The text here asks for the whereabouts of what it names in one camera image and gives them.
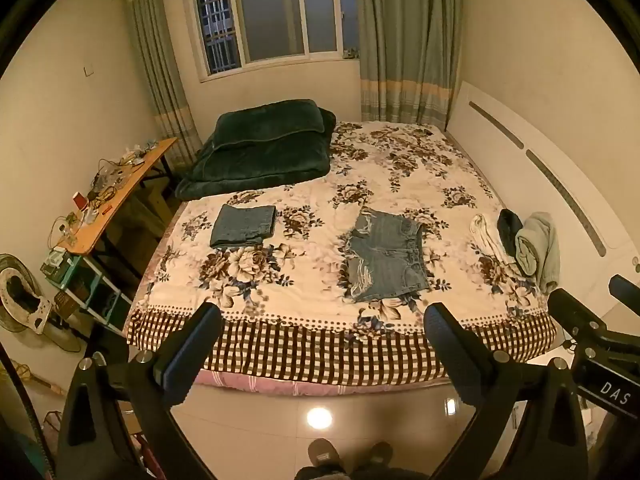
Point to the small white floor object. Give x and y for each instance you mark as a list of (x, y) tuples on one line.
[(450, 406)]

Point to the blue denim shorts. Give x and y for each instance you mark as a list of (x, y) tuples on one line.
[(385, 255)]

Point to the wall switch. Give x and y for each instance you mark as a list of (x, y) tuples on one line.
[(89, 70)]

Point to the cream white garment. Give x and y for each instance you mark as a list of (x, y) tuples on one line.
[(487, 235)]

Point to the dark garment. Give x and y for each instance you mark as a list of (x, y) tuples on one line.
[(509, 230)]

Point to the folded dark jeans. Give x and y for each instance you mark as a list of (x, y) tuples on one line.
[(242, 225)]

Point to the white floor fan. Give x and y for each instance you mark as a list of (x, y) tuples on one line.
[(22, 295)]

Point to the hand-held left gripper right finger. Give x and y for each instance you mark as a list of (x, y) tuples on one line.
[(450, 350)]

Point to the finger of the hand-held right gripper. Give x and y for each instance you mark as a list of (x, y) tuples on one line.
[(626, 290), (575, 307)]

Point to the bed with floral cover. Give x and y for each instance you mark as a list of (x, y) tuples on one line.
[(310, 290)]

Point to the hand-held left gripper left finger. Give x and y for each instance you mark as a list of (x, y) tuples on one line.
[(192, 350)]

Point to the person's left shoe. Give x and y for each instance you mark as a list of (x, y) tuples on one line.
[(322, 455)]

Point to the wooden folding table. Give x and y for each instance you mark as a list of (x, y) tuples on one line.
[(120, 200)]

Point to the green striped curtain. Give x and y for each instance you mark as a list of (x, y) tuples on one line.
[(160, 70), (405, 40)]

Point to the person's shoe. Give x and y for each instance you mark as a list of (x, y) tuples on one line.
[(322, 455), (380, 455)]

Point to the teal storage shelf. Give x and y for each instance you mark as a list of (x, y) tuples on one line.
[(85, 285)]

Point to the pink striped mattress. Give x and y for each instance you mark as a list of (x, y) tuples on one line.
[(300, 387)]

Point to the window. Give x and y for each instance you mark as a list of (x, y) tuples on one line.
[(270, 15)]

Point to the light green garment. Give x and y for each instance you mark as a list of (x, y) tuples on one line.
[(542, 245)]

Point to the dark green quilt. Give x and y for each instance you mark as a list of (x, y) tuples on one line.
[(260, 155)]

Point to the white headboard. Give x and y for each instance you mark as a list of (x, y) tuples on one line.
[(550, 140)]

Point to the red cup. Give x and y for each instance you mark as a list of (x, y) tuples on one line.
[(80, 201)]

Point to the person's right shoe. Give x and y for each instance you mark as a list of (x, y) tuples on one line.
[(380, 455)]

